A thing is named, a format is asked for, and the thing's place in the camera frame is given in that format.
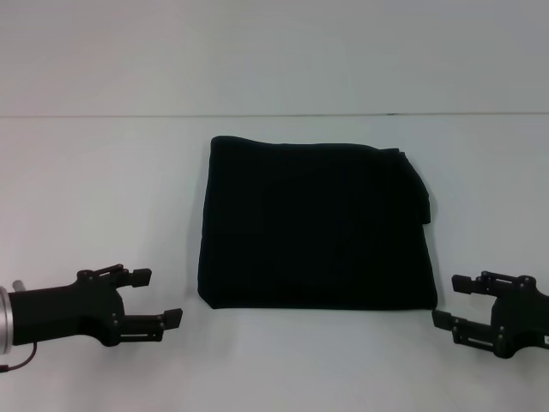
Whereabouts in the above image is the dark red left cable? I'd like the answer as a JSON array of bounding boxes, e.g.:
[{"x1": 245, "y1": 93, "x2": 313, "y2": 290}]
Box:
[{"x1": 0, "y1": 342, "x2": 40, "y2": 373}]

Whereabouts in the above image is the black shirt with FREE print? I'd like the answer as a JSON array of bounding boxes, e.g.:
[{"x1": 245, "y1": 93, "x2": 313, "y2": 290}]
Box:
[{"x1": 196, "y1": 135, "x2": 439, "y2": 311}]

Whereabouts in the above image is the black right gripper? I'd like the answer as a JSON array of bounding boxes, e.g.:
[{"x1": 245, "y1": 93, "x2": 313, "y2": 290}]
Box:
[{"x1": 431, "y1": 270, "x2": 549, "y2": 361}]

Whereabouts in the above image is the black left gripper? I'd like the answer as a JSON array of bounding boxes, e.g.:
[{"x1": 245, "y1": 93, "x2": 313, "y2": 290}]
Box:
[{"x1": 8, "y1": 264, "x2": 184, "y2": 348}]

